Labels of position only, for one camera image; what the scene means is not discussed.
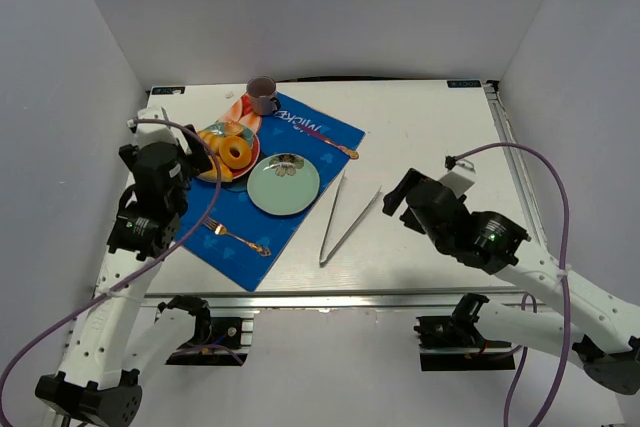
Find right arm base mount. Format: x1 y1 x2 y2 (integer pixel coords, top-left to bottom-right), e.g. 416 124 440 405
414 316 515 372

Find blue printed placemat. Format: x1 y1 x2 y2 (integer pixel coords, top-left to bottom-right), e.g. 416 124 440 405
180 95 365 291

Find long bread roll front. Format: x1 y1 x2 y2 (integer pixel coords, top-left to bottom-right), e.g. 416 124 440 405
198 157 233 183

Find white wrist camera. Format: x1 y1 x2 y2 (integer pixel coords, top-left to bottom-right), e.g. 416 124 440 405
439 160 476 198
127 106 180 149

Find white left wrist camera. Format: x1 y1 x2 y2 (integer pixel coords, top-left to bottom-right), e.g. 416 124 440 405
127 106 180 149

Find left black corner label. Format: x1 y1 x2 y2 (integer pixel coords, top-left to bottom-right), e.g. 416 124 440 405
150 86 186 96

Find red patterned plate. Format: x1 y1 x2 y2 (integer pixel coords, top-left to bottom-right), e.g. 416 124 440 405
197 121 260 183

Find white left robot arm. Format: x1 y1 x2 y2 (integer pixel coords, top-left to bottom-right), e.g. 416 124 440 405
35 120 214 426

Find black corner label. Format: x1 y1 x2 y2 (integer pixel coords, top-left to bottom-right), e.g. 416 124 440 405
150 86 186 96
446 79 482 89

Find purple mug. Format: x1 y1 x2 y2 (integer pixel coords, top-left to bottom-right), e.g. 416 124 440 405
246 76 281 116

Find orange donut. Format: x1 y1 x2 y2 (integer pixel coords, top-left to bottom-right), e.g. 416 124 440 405
218 136 252 170

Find aluminium table frame rail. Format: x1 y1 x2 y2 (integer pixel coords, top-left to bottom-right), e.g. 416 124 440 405
483 80 547 247

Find long bread roll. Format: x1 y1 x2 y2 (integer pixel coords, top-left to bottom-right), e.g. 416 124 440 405
197 130 223 154
198 157 233 183

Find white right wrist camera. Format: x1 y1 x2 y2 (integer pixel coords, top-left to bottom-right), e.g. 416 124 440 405
439 160 476 198

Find gold fork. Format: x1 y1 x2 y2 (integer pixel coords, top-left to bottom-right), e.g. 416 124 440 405
204 217 271 257

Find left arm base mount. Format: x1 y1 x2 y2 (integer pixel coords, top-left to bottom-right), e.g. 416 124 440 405
166 311 254 367

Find metal tongs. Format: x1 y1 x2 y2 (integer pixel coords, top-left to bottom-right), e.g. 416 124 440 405
318 173 382 268

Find right black corner label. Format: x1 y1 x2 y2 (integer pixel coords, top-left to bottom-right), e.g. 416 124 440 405
446 79 482 89

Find long bread roll back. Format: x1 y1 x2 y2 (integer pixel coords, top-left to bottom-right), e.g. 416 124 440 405
197 130 223 154

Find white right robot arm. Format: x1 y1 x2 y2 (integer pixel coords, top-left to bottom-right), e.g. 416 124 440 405
382 167 639 395

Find green flower plate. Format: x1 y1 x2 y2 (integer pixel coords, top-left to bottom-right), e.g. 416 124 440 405
247 153 320 216

